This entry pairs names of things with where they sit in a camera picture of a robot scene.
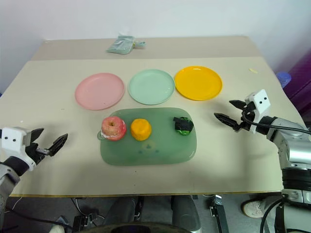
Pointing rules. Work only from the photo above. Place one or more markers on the dark green vegetable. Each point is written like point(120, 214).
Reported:
point(183, 126)

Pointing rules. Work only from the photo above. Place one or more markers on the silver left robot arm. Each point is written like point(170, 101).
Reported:
point(6, 178)

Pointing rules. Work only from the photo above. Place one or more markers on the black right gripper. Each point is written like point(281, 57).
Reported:
point(247, 114)

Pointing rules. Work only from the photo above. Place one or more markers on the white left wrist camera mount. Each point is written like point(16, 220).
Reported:
point(13, 140)

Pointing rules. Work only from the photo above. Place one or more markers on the orange fruit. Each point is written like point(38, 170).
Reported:
point(141, 129)

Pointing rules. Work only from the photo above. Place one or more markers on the small yellow scrap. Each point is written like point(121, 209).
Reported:
point(253, 70)

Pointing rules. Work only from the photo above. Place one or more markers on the mint green plate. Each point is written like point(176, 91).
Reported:
point(151, 86)

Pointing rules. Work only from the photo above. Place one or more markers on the white sneaker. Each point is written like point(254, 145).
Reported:
point(56, 228)
point(253, 208)

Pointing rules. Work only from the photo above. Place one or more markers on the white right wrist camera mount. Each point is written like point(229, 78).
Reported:
point(260, 104)

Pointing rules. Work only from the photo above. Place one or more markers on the translucent green tray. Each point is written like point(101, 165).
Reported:
point(155, 148)

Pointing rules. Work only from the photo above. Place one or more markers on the teal folded cloth bag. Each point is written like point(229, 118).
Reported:
point(120, 44)

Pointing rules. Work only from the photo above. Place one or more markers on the purple object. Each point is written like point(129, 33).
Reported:
point(300, 82)

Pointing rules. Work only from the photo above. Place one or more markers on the pink plate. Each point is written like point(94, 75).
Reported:
point(99, 91)

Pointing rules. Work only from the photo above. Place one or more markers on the yellow plate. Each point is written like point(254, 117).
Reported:
point(198, 83)

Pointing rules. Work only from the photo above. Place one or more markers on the black table leg bracket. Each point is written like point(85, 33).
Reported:
point(217, 211)

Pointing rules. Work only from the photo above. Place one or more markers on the red apple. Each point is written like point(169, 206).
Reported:
point(113, 128)

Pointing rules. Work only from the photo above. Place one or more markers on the dark rounded robot base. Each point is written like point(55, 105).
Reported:
point(141, 227)

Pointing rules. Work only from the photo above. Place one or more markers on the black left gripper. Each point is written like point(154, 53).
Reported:
point(36, 148)

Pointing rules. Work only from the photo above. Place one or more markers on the dark rounded robot leg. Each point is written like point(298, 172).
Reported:
point(185, 211)

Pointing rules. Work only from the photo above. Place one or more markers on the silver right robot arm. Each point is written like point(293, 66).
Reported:
point(290, 155)

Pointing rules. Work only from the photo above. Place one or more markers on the black floor device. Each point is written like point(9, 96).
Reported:
point(85, 219)

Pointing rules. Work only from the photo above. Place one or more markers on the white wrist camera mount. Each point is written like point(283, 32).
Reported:
point(260, 104)
point(13, 140)

